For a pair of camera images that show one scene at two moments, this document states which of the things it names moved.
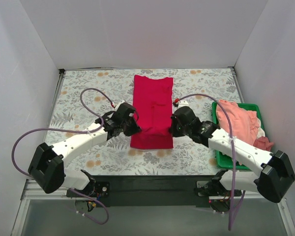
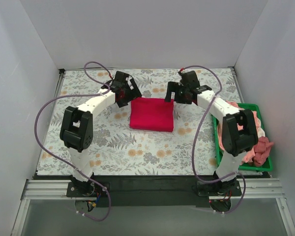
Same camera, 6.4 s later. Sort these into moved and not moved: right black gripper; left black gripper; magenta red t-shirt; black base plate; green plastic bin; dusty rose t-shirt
Moved: right black gripper; left black gripper; magenta red t-shirt
Not moved: green plastic bin; black base plate; dusty rose t-shirt
